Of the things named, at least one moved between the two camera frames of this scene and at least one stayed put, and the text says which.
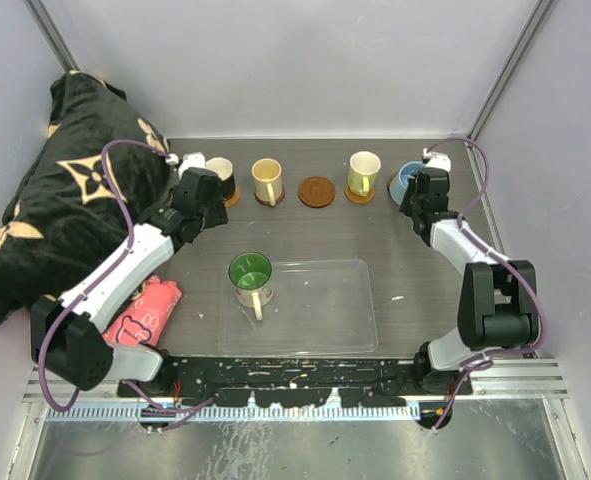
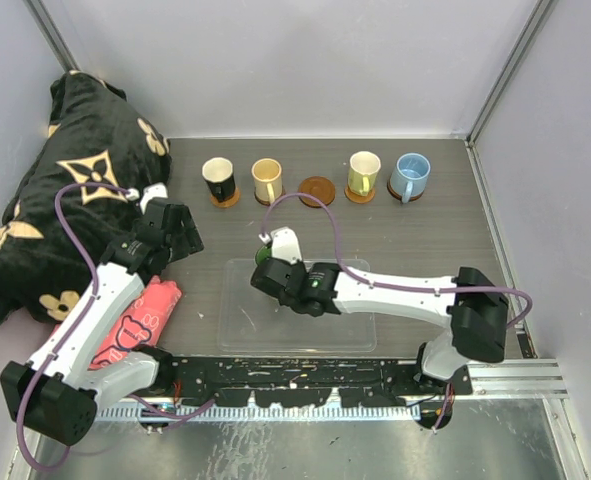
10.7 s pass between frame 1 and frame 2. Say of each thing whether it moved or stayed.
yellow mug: stayed
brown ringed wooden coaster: stayed
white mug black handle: stayed
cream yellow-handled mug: stayed
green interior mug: moved
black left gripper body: moved
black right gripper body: moved
